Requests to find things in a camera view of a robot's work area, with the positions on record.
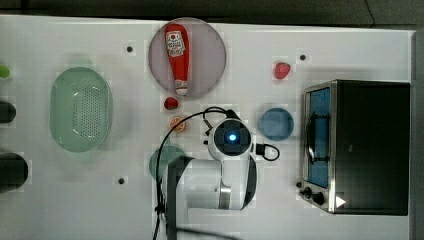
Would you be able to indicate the small red strawberry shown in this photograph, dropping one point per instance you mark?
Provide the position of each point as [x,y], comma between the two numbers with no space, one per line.
[171,103]

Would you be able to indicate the blue bowl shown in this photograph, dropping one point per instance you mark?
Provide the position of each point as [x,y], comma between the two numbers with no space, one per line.
[276,124]

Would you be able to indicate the large red strawberry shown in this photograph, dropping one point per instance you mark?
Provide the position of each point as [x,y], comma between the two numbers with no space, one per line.
[281,70]

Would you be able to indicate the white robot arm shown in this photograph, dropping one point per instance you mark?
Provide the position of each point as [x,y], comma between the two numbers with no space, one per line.
[225,181]

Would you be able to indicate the teal green cup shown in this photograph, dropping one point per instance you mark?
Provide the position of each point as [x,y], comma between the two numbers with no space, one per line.
[169,154]

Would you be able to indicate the black cylinder object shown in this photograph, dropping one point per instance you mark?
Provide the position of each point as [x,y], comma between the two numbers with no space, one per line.
[7,112]

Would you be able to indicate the grey round plate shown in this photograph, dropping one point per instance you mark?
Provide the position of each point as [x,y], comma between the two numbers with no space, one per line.
[207,57]

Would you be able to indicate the black toaster oven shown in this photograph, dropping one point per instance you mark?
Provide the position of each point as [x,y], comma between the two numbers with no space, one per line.
[356,147]

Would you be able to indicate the green colander basket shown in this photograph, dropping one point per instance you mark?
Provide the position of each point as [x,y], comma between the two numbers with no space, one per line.
[81,107]

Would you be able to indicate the red plush ketchup bottle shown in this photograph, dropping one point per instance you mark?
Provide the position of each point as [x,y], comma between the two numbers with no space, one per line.
[178,50]

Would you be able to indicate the black round base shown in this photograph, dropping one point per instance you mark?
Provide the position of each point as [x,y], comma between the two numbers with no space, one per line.
[14,171]

